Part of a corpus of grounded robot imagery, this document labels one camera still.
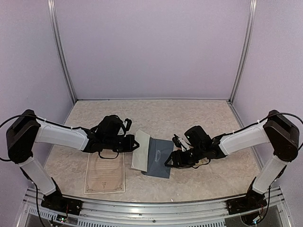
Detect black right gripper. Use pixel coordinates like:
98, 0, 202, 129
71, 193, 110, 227
165, 145, 205, 167

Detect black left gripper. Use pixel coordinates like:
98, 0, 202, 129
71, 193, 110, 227
104, 134, 140, 153

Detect beige lined letter paper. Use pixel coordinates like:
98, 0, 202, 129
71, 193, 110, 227
84, 150, 125, 195
131, 130, 150, 172

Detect blue paper envelope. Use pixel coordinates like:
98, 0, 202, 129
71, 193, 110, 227
142, 138, 174, 179

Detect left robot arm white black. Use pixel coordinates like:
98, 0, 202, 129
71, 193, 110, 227
1, 109, 140, 210

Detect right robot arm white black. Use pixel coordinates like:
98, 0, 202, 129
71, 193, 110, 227
165, 110, 303, 210

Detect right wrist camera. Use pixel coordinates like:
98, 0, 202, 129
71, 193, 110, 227
172, 134, 190, 152

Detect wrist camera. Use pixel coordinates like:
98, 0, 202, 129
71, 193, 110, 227
172, 134, 190, 152
118, 118, 132, 136

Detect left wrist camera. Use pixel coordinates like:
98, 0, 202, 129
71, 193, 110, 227
118, 118, 132, 136

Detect aluminium front rail frame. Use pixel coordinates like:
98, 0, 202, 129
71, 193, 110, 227
16, 188, 293, 227

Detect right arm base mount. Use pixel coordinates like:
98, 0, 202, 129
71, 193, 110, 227
226, 186, 267, 215

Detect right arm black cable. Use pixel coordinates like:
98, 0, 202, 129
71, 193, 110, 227
193, 113, 303, 170

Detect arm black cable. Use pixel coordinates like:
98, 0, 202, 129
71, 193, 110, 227
193, 113, 303, 170
0, 114, 119, 161

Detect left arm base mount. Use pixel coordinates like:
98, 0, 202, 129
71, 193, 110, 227
41, 189, 82, 216

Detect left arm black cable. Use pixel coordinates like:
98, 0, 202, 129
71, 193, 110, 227
0, 114, 119, 161

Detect left aluminium corner post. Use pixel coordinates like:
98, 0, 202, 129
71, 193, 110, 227
47, 0, 78, 104

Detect aluminium corner post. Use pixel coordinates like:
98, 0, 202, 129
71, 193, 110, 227
229, 0, 258, 105
47, 0, 78, 104

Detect right aluminium corner post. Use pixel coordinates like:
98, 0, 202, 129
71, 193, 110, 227
229, 0, 258, 105

